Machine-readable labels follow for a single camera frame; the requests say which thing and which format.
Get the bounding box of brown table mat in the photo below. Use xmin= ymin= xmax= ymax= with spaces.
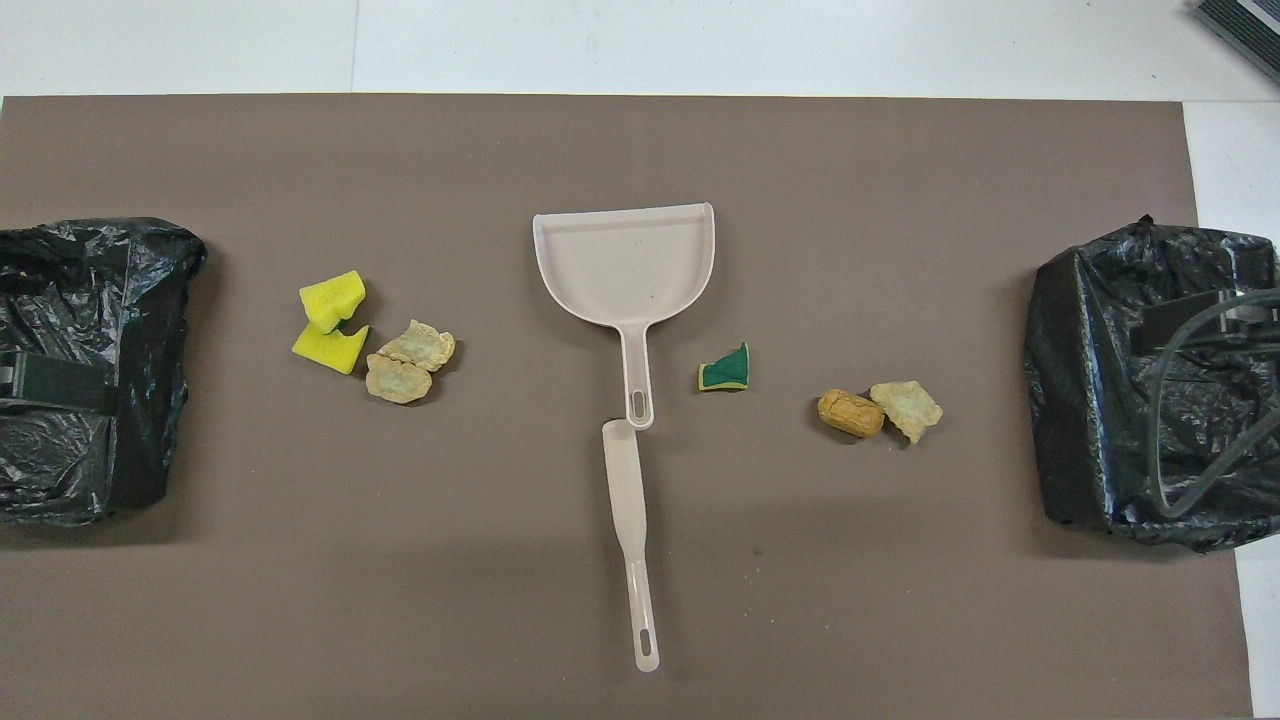
xmin=0 ymin=95 xmax=1256 ymax=720

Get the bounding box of beige plastic dustpan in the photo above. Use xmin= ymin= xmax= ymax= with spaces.
xmin=532 ymin=202 xmax=717 ymax=431

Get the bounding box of dark ribbed panel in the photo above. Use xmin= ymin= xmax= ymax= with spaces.
xmin=1193 ymin=0 xmax=1280 ymax=86

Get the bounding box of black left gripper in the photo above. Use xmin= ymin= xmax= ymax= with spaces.
xmin=0 ymin=352 xmax=117 ymax=411

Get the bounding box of notched yellow green sponge piece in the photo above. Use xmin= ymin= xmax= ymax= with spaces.
xmin=291 ymin=322 xmax=371 ymax=376

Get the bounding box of beige foam chunk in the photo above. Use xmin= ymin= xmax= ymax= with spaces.
xmin=377 ymin=319 xmax=457 ymax=373
xmin=364 ymin=353 xmax=434 ymax=405

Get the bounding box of right arm gripper cable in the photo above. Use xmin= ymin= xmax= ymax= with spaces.
xmin=1145 ymin=288 xmax=1280 ymax=521

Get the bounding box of yellow sponge chunk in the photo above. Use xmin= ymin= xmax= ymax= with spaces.
xmin=298 ymin=270 xmax=367 ymax=335

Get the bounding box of black bag lined bin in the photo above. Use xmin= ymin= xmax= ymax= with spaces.
xmin=1023 ymin=215 xmax=1280 ymax=553
xmin=0 ymin=217 xmax=208 ymax=528

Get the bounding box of brown rounded foam chunk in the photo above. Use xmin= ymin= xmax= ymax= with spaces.
xmin=817 ymin=389 xmax=886 ymax=439

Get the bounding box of pale jagged foam chunk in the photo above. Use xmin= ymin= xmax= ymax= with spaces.
xmin=869 ymin=380 xmax=944 ymax=444

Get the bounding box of small green yellow sponge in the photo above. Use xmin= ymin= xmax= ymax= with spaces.
xmin=697 ymin=342 xmax=752 ymax=392

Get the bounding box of beige handled black bristle brush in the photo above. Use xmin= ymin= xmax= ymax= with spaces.
xmin=601 ymin=419 xmax=662 ymax=673

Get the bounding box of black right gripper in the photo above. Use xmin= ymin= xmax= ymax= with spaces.
xmin=1135 ymin=290 xmax=1280 ymax=353

